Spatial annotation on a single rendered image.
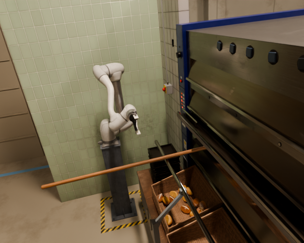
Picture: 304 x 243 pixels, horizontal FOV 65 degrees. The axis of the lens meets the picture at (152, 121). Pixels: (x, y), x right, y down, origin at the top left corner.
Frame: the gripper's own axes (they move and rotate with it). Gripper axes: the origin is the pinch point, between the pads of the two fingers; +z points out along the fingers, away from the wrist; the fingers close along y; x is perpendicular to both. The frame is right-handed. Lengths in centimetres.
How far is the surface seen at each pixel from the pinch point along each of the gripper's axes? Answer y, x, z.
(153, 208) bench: 91, -5, -5
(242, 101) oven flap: -28, -54, 53
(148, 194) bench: 91, -5, -26
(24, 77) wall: -28, 98, -117
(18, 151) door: 130, 188, -263
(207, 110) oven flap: -4, -55, 7
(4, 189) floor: 149, 195, -180
